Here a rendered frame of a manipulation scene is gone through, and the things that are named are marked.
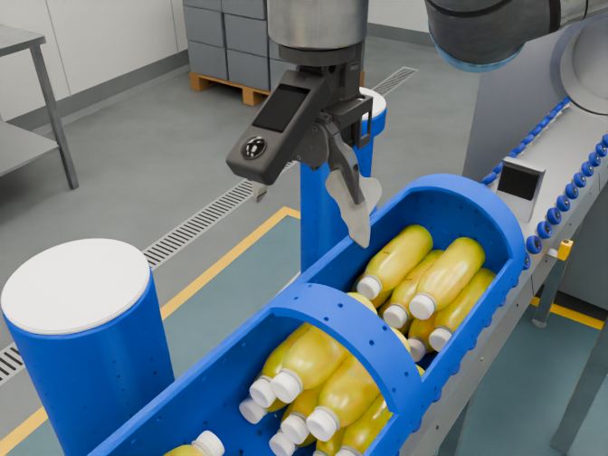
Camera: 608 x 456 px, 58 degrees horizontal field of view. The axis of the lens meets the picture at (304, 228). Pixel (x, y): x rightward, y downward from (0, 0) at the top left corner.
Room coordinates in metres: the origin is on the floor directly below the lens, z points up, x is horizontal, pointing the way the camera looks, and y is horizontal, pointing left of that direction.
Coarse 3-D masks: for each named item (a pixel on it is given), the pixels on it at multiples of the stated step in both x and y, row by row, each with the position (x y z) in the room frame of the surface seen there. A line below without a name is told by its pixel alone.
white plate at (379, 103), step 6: (360, 90) 1.79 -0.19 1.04; (366, 90) 1.79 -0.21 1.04; (372, 90) 1.79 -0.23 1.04; (378, 96) 1.75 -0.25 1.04; (378, 102) 1.70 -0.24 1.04; (384, 102) 1.70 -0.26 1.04; (378, 108) 1.65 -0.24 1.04; (384, 108) 1.66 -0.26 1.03; (366, 114) 1.60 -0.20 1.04; (378, 114) 1.62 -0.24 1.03
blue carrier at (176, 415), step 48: (432, 192) 0.92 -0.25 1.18; (480, 192) 0.84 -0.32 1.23; (384, 240) 0.93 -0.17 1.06; (480, 240) 0.85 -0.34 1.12; (288, 288) 0.62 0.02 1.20; (336, 288) 0.79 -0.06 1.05; (240, 336) 0.52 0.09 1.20; (288, 336) 0.67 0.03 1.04; (336, 336) 0.50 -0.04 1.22; (384, 336) 0.51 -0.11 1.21; (192, 384) 0.51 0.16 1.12; (240, 384) 0.57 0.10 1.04; (384, 384) 0.46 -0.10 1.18; (432, 384) 0.51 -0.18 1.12; (144, 432) 0.44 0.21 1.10; (192, 432) 0.48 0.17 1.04; (240, 432) 0.51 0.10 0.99; (384, 432) 0.41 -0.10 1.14
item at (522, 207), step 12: (504, 168) 1.21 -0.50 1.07; (516, 168) 1.20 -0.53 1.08; (528, 168) 1.19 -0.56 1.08; (540, 168) 1.19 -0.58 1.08; (504, 180) 1.21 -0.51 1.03; (516, 180) 1.19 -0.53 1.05; (528, 180) 1.17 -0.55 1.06; (540, 180) 1.17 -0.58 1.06; (504, 192) 1.20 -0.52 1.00; (516, 192) 1.19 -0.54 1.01; (528, 192) 1.17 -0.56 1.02; (516, 204) 1.20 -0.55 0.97; (528, 204) 1.18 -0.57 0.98; (516, 216) 1.19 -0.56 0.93; (528, 216) 1.17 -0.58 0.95
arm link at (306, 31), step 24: (288, 0) 0.48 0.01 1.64; (312, 0) 0.47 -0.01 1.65; (336, 0) 0.47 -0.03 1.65; (360, 0) 0.49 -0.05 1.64; (288, 24) 0.48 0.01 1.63; (312, 24) 0.47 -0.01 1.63; (336, 24) 0.47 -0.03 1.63; (360, 24) 0.49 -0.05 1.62; (312, 48) 0.47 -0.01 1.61; (336, 48) 0.47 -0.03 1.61
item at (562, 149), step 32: (576, 128) 1.73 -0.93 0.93; (544, 160) 1.51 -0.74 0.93; (576, 160) 1.51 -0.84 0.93; (544, 192) 1.32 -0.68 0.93; (576, 224) 1.27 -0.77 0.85; (544, 256) 1.07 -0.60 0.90; (512, 320) 0.89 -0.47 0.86; (480, 352) 0.76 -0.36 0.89; (448, 416) 0.63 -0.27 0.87; (416, 448) 0.55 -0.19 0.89
